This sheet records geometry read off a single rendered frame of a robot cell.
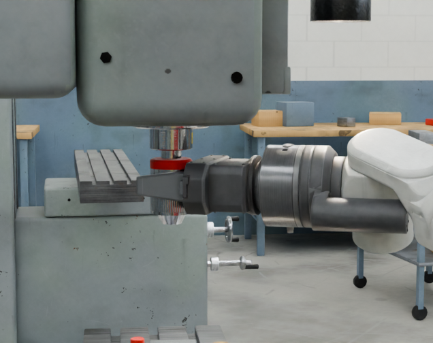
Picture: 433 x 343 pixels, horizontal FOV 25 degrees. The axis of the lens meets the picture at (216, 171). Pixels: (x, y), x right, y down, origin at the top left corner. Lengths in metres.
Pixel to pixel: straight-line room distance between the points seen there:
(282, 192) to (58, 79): 0.25
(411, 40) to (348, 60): 0.52
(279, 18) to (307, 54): 6.65
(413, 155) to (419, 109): 6.97
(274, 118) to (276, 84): 6.12
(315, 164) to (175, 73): 0.17
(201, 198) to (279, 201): 0.08
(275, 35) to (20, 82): 0.29
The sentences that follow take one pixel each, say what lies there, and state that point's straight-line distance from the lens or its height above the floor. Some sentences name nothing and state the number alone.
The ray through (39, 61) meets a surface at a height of 1.38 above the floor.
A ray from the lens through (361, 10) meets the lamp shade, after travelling 1.18.
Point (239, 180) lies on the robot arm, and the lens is 1.03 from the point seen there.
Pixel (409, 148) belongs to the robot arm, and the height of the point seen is 1.29.
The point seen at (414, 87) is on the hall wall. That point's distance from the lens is 7.94.
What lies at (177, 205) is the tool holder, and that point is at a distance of 1.08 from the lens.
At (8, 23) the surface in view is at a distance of 0.98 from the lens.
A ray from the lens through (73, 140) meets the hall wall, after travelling 7.61.
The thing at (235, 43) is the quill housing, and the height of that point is 1.39.
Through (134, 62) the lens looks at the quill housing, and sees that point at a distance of 0.99.
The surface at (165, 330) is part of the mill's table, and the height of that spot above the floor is 0.93.
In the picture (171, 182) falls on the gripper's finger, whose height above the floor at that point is 1.25.
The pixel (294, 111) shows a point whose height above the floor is 0.99.
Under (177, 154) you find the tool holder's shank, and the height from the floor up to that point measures 1.27.
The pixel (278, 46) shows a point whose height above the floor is 1.39.
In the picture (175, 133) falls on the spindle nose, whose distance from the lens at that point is 1.07.
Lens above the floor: 1.38
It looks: 7 degrees down
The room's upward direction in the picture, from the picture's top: straight up
